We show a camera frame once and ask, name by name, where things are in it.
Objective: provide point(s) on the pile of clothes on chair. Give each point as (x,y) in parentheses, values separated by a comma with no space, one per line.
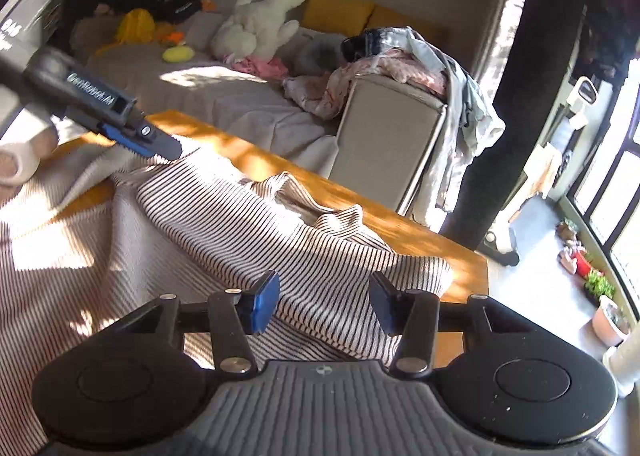
(471,123)

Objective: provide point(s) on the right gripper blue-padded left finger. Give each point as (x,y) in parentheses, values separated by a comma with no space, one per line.
(233,316)

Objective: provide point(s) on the small green potted plant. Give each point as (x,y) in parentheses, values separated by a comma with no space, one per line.
(597,285)

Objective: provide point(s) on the beige striped sweater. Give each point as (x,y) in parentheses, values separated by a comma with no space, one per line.
(101,231)

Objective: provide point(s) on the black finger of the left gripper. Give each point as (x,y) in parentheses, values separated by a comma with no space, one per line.
(138,128)

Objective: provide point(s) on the yellow sofa cushion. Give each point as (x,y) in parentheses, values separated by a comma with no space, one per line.
(345,17)

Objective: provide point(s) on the black cap on sofa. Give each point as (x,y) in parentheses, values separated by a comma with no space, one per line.
(175,11)

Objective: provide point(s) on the white upright vacuum cleaner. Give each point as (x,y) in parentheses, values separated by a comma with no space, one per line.
(542,170)

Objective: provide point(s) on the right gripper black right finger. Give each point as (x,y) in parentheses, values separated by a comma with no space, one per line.
(414,316)

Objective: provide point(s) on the left hand on gripper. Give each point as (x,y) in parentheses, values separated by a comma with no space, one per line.
(31,138)

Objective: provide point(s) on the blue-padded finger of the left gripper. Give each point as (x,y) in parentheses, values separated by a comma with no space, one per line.
(115,135)

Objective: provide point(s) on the pink cloth on sofa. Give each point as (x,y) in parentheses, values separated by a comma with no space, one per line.
(273,69)

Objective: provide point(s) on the red flower pot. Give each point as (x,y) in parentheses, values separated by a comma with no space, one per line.
(583,266)

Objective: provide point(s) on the white plush rabbit toy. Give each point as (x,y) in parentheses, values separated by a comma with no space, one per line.
(255,29)

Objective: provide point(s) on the grey covered sofa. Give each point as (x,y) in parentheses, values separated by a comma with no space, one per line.
(249,107)

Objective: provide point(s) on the yellow plush toy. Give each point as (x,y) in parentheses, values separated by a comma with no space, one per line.
(138,27)

